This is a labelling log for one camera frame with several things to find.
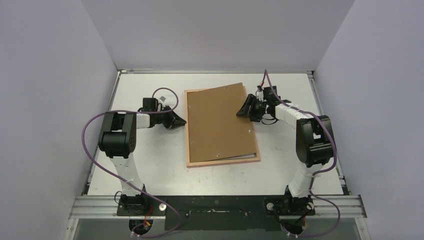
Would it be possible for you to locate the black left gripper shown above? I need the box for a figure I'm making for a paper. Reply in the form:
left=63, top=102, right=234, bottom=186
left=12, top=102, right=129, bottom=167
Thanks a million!
left=153, top=105, right=187, bottom=130

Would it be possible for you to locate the brown backing board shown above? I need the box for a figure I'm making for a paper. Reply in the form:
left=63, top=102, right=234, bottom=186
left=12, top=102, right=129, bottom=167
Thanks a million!
left=187, top=82, right=259, bottom=164

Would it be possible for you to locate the pink wooden photo frame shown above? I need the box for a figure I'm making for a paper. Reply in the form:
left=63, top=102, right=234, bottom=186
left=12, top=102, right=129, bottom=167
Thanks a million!
left=183, top=85, right=262, bottom=169

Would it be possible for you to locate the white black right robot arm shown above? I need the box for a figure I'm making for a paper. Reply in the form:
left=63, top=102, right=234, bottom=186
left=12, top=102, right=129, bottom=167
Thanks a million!
left=236, top=94, right=335, bottom=215

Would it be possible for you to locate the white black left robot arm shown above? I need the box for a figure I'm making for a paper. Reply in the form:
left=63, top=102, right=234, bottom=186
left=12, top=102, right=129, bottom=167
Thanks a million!
left=98, top=97, right=187, bottom=216

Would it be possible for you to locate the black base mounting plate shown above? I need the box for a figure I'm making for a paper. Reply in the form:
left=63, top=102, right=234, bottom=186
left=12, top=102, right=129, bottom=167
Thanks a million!
left=116, top=195, right=316, bottom=232

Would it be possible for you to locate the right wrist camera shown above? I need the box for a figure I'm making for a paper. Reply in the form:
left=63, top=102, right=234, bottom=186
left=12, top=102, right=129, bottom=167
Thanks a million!
left=256, top=85, right=280, bottom=103

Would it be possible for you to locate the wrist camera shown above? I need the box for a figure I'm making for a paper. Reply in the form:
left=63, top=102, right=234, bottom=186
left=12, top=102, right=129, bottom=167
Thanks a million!
left=139, top=97, right=166, bottom=113
left=256, top=85, right=280, bottom=103

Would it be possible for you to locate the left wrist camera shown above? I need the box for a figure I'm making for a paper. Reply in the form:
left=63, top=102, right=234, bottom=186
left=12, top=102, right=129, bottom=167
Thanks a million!
left=139, top=97, right=166, bottom=113

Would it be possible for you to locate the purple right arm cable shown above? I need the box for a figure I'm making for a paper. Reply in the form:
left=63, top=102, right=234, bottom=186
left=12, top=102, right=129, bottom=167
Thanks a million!
left=263, top=69, right=341, bottom=238

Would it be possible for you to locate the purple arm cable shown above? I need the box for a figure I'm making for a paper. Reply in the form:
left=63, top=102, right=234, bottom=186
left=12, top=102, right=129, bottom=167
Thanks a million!
left=81, top=87, right=184, bottom=239
left=263, top=69, right=341, bottom=238

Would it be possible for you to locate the aluminium table edge rail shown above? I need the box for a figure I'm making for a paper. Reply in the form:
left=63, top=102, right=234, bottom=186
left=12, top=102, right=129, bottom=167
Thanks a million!
left=306, top=71, right=349, bottom=195

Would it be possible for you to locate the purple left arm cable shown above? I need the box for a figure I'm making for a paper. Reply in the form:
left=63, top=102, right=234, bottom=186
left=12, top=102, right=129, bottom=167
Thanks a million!
left=81, top=87, right=184, bottom=239

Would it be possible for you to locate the aluminium front rail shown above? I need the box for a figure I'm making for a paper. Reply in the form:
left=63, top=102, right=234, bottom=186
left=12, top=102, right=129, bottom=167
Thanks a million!
left=70, top=195, right=367, bottom=219

